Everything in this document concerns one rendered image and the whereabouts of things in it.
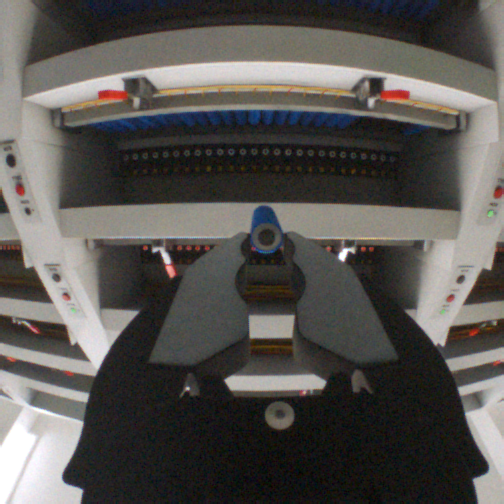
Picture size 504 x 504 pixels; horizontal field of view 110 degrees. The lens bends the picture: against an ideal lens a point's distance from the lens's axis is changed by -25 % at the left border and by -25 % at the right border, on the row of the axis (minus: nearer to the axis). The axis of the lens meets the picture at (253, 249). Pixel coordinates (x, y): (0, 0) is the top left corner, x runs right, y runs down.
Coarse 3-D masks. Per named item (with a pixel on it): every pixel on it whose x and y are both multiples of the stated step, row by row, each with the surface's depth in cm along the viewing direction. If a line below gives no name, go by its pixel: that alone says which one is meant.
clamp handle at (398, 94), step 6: (384, 90) 19; (390, 90) 18; (396, 90) 17; (402, 90) 17; (372, 96) 22; (378, 96) 21; (384, 96) 19; (390, 96) 18; (396, 96) 17; (402, 96) 17; (408, 96) 17; (372, 102) 23
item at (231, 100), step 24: (168, 96) 26; (192, 96) 26; (216, 96) 26; (240, 96) 26; (264, 96) 26; (288, 96) 26; (312, 96) 26; (336, 96) 26; (72, 120) 27; (96, 120) 27; (408, 120) 27; (432, 120) 26
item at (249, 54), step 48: (96, 48) 20; (144, 48) 20; (192, 48) 20; (240, 48) 20; (288, 48) 20; (336, 48) 20; (384, 48) 20; (48, 96) 22; (96, 96) 25; (432, 96) 23; (480, 96) 20; (96, 144) 37; (144, 144) 40; (192, 144) 40; (336, 144) 40; (384, 144) 40; (432, 144) 34; (480, 144) 24
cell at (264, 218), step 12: (252, 216) 17; (264, 216) 13; (276, 216) 16; (252, 228) 12; (264, 228) 12; (276, 228) 12; (252, 240) 13; (264, 240) 12; (276, 240) 13; (264, 252) 13
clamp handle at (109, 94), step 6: (102, 90) 17; (108, 90) 17; (114, 90) 18; (120, 90) 19; (102, 96) 17; (108, 96) 17; (114, 96) 18; (120, 96) 19; (126, 96) 20; (132, 96) 21; (138, 96) 23; (138, 102) 23
